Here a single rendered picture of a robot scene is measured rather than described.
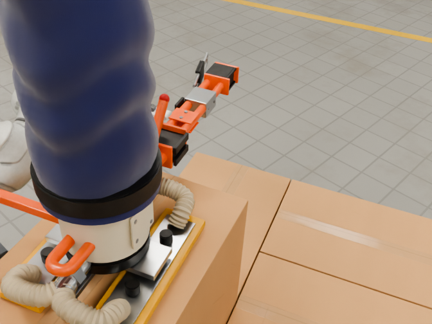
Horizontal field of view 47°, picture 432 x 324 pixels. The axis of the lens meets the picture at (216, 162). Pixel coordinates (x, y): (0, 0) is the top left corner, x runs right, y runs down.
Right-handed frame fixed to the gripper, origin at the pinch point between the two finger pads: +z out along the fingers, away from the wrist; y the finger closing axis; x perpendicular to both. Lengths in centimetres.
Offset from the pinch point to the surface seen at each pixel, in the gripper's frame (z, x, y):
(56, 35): 4, 36, -41
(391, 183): 63, -149, 108
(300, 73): -15, -250, 108
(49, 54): 3, 37, -38
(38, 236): -17.2, 27.5, 13.6
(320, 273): 41, -23, 54
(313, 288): 41, -16, 54
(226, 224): 19.0, 7.1, 13.5
